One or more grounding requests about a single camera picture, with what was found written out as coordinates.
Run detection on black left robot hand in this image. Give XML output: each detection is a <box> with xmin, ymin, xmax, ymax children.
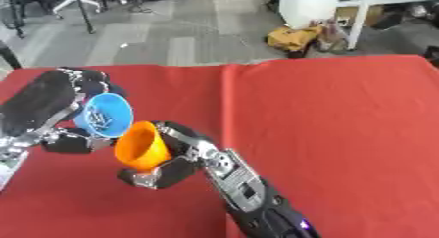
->
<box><xmin>0</xmin><ymin>67</ymin><xmax>130</xmax><ymax>155</ymax></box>

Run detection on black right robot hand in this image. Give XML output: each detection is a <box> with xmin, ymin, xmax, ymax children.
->
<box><xmin>115</xmin><ymin>120</ymin><xmax>223</xmax><ymax>190</ymax></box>

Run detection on orange plastic cup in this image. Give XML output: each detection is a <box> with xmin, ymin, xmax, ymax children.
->
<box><xmin>111</xmin><ymin>120</ymin><xmax>173</xmax><ymax>173</ymax></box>

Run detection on blue plastic cup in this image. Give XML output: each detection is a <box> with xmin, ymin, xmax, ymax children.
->
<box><xmin>72</xmin><ymin>92</ymin><xmax>137</xmax><ymax>139</ymax></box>

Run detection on small grey metal pieces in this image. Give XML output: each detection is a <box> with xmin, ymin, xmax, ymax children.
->
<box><xmin>85</xmin><ymin>105</ymin><xmax>116</xmax><ymax>131</ymax></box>

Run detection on black chair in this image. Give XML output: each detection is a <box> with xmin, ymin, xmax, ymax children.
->
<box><xmin>0</xmin><ymin>0</ymin><xmax>36</xmax><ymax>39</ymax></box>

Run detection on black tripod leg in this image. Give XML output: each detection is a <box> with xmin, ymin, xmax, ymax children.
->
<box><xmin>72</xmin><ymin>0</ymin><xmax>98</xmax><ymax>35</ymax></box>

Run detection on white chair base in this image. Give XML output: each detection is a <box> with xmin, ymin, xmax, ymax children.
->
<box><xmin>51</xmin><ymin>0</ymin><xmax>105</xmax><ymax>20</ymax></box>

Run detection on yellow bag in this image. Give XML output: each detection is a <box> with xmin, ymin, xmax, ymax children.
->
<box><xmin>264</xmin><ymin>25</ymin><xmax>326</xmax><ymax>54</ymax></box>

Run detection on tan cardboard box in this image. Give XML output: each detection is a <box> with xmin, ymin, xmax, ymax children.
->
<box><xmin>334</xmin><ymin>5</ymin><xmax>386</xmax><ymax>28</ymax></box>

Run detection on white table frame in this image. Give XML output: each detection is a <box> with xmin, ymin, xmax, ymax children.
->
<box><xmin>336</xmin><ymin>0</ymin><xmax>439</xmax><ymax>51</ymax></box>

